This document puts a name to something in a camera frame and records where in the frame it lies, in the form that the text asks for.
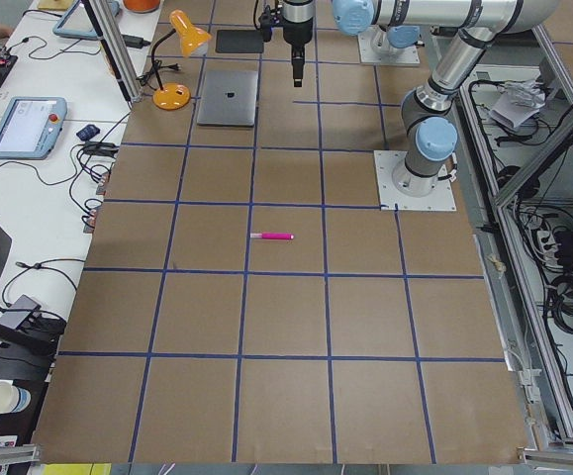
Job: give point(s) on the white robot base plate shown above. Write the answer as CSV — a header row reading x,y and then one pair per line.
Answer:
x,y
399,190

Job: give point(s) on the orange round object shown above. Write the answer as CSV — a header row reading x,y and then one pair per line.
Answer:
x,y
142,6

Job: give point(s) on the black mousepad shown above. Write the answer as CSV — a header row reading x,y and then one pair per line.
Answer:
x,y
239,41

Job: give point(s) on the small blue black device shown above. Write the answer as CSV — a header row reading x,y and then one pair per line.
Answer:
x,y
88,132

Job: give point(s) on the blue teach pendant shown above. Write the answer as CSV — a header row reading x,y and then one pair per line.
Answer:
x,y
30,127
75,24

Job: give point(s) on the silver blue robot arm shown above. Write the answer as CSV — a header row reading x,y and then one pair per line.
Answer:
x,y
432,138

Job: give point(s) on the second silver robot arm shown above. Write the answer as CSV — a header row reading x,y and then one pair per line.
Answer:
x,y
388,41

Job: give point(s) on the orange desk lamp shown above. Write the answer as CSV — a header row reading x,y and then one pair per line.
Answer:
x,y
193,41

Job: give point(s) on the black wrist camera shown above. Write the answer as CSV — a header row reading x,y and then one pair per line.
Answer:
x,y
268,20

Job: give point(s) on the aluminium frame post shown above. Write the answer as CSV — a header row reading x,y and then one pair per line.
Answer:
x,y
113,45

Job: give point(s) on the grey usb hub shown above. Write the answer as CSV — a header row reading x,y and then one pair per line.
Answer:
x,y
14,316

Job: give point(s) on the pink highlighter pen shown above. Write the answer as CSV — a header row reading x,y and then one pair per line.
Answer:
x,y
272,236

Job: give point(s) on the white paper cup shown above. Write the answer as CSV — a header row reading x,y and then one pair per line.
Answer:
x,y
13,399

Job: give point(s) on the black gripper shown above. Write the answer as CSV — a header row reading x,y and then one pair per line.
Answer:
x,y
297,32

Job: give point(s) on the black power adapter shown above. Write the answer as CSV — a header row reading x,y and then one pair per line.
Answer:
x,y
134,41

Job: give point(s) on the crumpled white paper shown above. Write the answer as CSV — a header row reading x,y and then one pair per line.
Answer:
x,y
517,103

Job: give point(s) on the white power strip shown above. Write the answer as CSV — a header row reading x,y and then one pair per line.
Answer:
x,y
546,242

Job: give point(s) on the grey closed laptop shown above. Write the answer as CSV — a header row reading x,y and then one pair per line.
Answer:
x,y
228,98

